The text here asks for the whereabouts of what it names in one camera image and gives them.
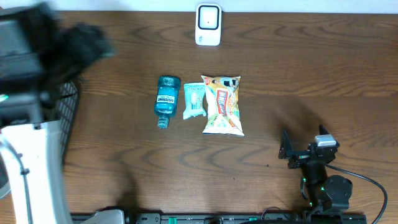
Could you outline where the white barcode scanner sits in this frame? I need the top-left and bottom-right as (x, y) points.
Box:
(195, 3), (222, 46)

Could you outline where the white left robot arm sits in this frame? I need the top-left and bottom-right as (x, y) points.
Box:
(1, 2), (114, 223)

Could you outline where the light teal small packet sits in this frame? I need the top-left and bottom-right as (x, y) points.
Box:
(183, 82), (206, 119)

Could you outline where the teal mouthwash bottle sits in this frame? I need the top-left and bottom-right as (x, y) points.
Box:
(154, 76), (181, 129)

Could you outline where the yellow snack bag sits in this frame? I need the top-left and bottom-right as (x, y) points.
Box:
(201, 75), (244, 136)

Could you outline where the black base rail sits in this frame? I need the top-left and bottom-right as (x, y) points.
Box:
(72, 210), (367, 224)

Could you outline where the grey plastic shopping basket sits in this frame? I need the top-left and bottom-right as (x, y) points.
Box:
(57, 80), (81, 163)

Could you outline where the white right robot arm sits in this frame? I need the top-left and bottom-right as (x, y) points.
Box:
(278, 125), (353, 222)

